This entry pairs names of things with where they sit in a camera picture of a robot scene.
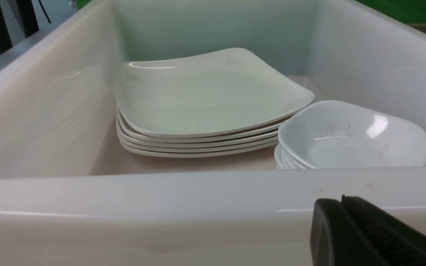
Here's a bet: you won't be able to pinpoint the top stacked white square plate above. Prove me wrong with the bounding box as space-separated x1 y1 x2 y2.
114 48 315 138

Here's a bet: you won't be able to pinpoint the lower stacked white bowls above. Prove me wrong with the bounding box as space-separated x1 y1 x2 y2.
274 144 426 170

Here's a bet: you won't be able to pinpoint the top stacked white bowl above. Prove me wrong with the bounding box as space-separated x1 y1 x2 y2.
278 100 426 169

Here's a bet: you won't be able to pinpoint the green backdrop cloth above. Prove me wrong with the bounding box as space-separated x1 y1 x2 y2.
76 0 426 25

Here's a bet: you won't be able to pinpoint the bottom stacked white plate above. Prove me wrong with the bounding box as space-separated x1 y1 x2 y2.
116 130 278 158

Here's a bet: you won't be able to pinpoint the black stand legs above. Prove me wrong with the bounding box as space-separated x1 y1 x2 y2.
0 0 40 55

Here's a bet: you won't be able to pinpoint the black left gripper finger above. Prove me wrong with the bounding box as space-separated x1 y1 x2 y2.
310 195 426 266

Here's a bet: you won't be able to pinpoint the large white plastic tub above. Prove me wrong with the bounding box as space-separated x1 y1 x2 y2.
0 0 426 266

